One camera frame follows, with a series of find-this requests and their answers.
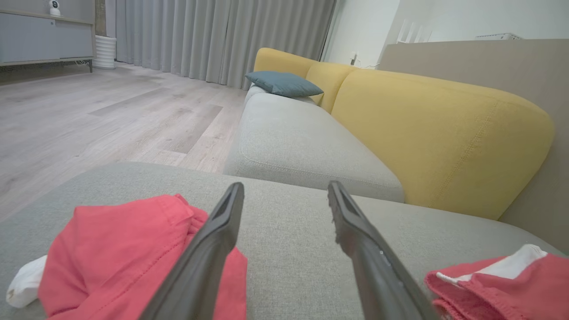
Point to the white ribbed cylinder appliance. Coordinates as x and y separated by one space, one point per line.
104 52

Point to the red Bulls basketball jersey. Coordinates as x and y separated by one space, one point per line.
111 258

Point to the beige partition panel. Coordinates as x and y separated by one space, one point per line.
511 66

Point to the long low yellow backrest cushion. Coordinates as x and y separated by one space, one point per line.
280 60

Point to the short grey sofa seat cushion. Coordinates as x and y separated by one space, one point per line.
254 92

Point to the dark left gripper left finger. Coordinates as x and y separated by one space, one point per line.
200 266

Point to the large yellow sofa backrest cushion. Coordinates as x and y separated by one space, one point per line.
435 133

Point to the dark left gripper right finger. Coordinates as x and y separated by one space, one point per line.
378 275

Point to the wall socket plug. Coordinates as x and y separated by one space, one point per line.
353 58

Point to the grey low cabinet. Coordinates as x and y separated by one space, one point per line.
35 40

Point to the blue throw pillow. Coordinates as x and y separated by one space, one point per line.
284 83

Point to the long grey sofa seat cushion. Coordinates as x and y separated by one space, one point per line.
293 142

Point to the red shorts with white band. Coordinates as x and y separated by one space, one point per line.
524 293

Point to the white slatted rack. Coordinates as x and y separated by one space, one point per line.
413 32

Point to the white security camera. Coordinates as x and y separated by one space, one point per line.
54 8

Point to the narrow yellow sofa backrest cushion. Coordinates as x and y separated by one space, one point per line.
331 82

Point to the grey pleated curtain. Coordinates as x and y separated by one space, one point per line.
200 35

